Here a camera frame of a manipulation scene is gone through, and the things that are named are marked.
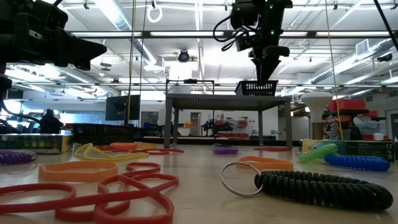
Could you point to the green coil wristband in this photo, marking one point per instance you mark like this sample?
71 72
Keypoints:
317 152

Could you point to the black rig crossbeam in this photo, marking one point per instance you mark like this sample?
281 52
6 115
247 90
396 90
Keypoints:
146 34

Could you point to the white dome on metal cylinder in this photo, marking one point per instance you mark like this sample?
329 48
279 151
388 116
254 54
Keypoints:
316 104

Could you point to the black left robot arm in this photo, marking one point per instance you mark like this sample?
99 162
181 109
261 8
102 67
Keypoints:
4 84

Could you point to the orange rubber band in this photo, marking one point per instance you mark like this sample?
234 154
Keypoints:
273 165
123 145
77 176

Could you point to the black computer monitor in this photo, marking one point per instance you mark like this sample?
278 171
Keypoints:
121 107

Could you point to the Crayola crayon box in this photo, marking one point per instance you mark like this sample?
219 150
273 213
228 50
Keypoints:
363 147
37 143

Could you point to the red storage bin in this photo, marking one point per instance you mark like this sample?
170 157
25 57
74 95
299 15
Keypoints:
346 105

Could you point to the black ceiling device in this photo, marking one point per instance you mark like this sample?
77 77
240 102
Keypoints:
385 57

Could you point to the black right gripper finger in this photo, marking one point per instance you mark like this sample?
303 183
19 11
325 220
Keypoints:
265 70

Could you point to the person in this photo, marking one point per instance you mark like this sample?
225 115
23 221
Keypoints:
51 124

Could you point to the white air vent grille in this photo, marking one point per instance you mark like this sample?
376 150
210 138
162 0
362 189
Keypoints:
362 47

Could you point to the black overhead camera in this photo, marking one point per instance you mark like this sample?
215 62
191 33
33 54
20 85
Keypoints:
183 56

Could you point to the grey perforated metal riser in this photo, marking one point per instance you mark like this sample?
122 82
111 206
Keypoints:
217 102

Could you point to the black background robot arm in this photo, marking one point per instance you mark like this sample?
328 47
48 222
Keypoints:
214 127

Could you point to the yellow rubber band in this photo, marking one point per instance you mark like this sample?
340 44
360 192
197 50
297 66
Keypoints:
147 145
130 156

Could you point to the blue coil wristband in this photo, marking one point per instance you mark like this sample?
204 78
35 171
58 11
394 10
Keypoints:
357 162

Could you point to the purple coil wristband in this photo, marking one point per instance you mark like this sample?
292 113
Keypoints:
15 158
226 151

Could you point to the white cup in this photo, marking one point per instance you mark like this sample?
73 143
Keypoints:
378 137

